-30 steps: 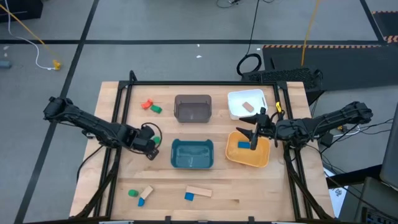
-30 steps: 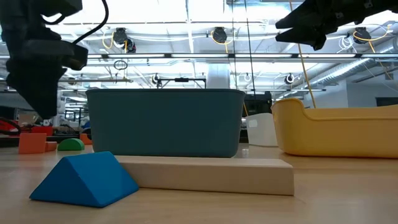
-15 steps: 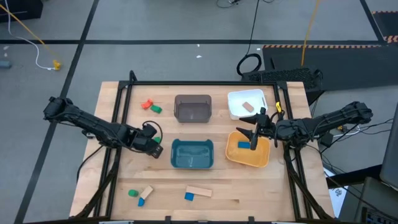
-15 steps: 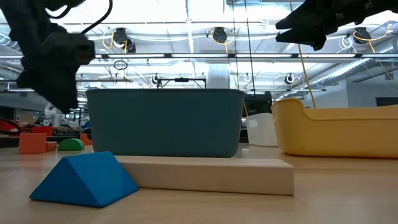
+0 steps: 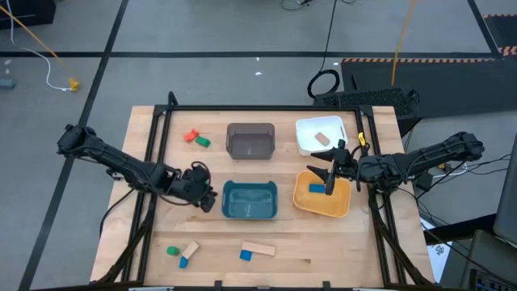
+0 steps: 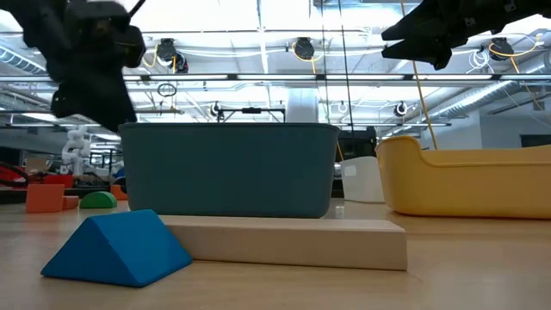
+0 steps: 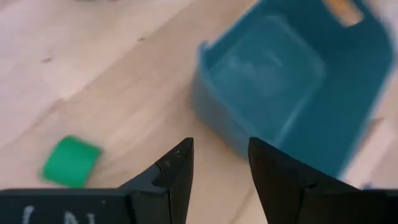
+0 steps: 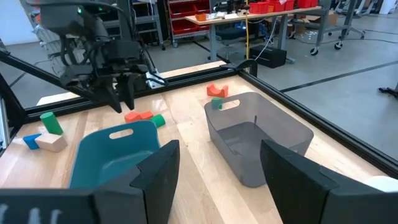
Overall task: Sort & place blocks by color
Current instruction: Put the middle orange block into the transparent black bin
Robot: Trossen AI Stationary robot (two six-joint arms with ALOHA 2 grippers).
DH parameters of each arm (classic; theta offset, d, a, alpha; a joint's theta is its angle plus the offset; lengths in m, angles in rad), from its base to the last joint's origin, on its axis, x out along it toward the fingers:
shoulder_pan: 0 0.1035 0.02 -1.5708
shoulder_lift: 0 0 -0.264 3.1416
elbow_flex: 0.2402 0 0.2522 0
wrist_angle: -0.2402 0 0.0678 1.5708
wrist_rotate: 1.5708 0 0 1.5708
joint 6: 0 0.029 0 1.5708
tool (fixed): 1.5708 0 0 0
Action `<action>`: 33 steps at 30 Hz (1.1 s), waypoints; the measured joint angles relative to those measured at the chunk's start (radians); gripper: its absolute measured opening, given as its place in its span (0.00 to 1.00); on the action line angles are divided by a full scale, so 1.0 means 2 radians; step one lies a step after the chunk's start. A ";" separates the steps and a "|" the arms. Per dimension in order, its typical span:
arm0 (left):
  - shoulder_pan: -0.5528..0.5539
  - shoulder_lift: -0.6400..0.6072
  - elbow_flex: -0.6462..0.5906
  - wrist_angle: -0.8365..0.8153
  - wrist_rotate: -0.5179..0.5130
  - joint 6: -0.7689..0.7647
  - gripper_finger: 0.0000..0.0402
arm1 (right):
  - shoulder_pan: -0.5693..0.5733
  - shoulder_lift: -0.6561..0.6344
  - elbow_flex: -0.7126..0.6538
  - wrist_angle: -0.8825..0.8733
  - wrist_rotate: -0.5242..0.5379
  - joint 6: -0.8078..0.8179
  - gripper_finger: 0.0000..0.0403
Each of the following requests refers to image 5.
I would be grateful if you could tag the silver edge plate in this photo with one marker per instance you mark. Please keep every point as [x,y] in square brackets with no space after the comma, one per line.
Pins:
[369,289]
[151,288]

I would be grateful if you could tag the grey floor object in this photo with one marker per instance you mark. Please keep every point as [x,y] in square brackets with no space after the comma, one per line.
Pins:
[6,84]

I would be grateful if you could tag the black perforated computer case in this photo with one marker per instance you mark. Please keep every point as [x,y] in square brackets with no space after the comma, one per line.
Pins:
[363,98]

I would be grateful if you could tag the teal plastic bin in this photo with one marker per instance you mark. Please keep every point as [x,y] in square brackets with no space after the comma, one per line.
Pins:
[248,202]

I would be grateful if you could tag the brown plastic bin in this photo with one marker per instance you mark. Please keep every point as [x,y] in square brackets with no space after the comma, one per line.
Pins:
[250,145]

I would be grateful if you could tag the green cylinder block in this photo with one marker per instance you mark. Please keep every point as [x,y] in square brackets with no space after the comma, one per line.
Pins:
[173,251]

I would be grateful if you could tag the yellow plastic bin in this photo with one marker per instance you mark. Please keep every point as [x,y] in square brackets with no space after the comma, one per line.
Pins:
[319,206]

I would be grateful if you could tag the blue square block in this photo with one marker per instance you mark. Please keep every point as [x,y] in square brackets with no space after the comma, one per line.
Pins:
[245,255]

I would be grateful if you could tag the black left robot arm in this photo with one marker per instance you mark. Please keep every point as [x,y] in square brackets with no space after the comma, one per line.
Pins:
[117,161]

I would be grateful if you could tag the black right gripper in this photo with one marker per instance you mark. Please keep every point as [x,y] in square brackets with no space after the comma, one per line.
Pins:
[343,165]

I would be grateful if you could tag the black hazard-edged floor mat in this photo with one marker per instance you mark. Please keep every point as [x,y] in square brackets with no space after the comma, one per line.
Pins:
[503,34]
[444,89]

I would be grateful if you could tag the blue half-round block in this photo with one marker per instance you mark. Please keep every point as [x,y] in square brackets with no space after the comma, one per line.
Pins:
[183,262]

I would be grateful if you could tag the black aluminium table frame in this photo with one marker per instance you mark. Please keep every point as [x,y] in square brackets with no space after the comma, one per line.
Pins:
[262,108]

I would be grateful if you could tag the black power adapter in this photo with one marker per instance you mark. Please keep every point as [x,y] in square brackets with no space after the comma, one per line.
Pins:
[424,182]

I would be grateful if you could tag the green rectangular block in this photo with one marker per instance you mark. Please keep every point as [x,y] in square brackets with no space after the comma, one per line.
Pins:
[203,142]

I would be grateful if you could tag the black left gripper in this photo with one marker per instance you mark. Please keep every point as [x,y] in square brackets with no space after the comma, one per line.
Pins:
[190,184]

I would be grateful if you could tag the black cabinet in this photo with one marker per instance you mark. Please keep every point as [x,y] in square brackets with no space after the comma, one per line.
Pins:
[24,14]

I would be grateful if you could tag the short natural wood block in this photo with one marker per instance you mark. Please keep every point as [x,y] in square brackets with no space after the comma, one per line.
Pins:
[322,138]
[190,250]

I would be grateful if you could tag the grey monitor back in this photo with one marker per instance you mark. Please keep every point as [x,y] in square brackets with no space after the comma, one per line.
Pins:
[509,202]

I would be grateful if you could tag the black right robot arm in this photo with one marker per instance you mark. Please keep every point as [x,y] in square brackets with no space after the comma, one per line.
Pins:
[424,157]

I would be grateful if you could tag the red arch block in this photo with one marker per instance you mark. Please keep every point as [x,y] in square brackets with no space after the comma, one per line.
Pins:
[190,136]

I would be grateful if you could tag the blue rectangular block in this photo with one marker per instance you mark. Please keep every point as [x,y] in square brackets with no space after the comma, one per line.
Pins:
[316,188]

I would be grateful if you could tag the long natural wood plank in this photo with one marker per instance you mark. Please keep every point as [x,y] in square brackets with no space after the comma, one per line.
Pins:
[258,248]

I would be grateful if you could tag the white plastic bin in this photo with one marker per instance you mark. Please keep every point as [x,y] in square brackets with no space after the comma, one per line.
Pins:
[309,131]

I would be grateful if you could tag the white printed paper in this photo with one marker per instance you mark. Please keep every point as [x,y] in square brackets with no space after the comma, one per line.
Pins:
[438,252]

